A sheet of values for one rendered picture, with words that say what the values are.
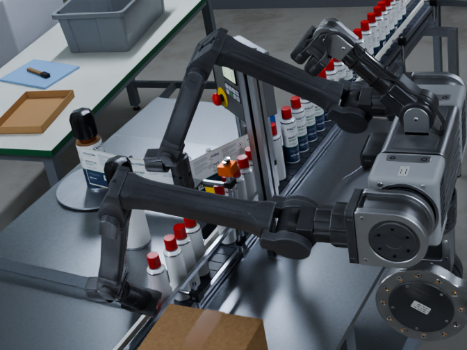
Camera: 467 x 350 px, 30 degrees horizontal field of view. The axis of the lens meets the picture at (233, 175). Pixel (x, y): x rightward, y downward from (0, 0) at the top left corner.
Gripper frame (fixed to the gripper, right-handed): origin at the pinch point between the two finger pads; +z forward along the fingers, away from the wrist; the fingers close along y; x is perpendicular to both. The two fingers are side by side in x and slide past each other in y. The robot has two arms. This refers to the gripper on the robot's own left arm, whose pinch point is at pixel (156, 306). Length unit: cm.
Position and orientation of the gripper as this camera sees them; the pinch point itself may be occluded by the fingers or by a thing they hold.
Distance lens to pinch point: 237.1
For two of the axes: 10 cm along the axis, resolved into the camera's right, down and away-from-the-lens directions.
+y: -8.8, -1.4, 4.5
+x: -2.7, 9.3, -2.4
